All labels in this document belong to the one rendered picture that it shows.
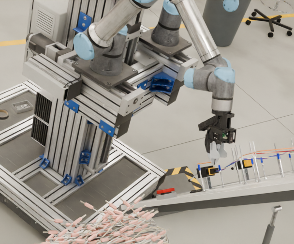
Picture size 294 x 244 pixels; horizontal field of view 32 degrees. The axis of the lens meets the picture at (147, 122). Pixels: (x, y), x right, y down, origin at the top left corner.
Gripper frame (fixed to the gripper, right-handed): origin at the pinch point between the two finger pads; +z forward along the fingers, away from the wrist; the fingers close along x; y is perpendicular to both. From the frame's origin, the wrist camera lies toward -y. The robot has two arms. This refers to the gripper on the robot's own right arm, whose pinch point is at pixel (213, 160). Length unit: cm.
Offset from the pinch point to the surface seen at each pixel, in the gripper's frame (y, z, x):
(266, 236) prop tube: 40.8, 10.4, -12.0
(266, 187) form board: 53, -13, -28
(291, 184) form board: 61, -17, -29
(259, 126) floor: -165, 45, 196
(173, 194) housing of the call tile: -0.5, 11.0, -16.9
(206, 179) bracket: -4.8, 9.5, 1.9
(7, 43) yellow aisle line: -309, -11, 25
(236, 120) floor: -176, 41, 180
